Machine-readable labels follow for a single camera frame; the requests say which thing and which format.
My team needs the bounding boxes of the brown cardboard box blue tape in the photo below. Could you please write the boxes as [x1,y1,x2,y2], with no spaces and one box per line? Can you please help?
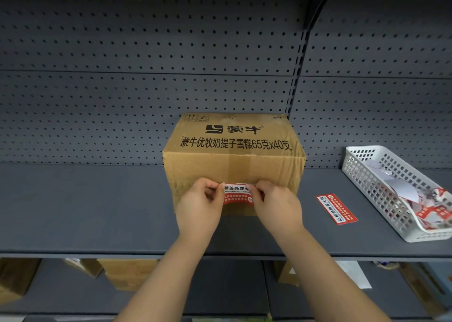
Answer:
[398,262,452,319]

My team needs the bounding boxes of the person's right forearm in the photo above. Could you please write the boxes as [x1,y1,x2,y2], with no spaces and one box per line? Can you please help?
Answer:
[270,227,392,322]

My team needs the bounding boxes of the black slotted shelf upright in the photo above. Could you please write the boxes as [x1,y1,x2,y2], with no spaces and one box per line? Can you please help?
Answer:
[285,0,354,118]

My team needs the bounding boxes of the crumpled red white sticker scraps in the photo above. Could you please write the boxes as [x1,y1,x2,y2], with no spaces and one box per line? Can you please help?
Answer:
[412,188,452,231]

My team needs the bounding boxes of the person's left forearm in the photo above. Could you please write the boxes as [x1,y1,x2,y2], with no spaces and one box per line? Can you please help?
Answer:
[114,232,216,322]

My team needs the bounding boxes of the grey pegboard back panel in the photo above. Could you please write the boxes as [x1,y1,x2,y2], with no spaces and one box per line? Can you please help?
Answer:
[289,0,452,171]
[0,0,312,166]

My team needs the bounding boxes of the white paper sheet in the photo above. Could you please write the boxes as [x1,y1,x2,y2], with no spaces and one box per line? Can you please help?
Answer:
[335,261,373,290]

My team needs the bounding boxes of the brown printed cardboard box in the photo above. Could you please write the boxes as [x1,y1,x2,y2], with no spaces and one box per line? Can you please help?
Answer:
[162,112,307,217]

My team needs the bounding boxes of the white plastic mesh basket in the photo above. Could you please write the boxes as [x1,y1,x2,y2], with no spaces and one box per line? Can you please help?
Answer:
[341,145,452,243]

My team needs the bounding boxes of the red and white label sticker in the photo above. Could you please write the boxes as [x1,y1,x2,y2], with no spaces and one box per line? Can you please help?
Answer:
[316,193,358,226]
[222,183,255,206]

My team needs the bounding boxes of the white sticker backing paper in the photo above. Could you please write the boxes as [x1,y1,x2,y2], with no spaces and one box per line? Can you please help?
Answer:
[364,159,421,203]

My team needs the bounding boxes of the plain brown cardboard box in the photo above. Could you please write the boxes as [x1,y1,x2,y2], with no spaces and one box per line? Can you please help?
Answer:
[0,258,41,305]

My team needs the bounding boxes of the person's left hand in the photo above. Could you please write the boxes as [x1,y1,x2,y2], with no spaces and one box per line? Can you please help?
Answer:
[175,177,226,242]

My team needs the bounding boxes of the person's right hand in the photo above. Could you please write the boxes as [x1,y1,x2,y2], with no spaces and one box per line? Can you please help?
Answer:
[245,179,306,243]

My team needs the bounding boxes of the small brown cardboard box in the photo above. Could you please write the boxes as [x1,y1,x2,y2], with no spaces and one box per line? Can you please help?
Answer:
[273,261,301,287]
[64,258,104,279]

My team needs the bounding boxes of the taped brown cardboard box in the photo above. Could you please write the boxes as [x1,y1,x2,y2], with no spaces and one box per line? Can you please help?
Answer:
[97,259,159,293]

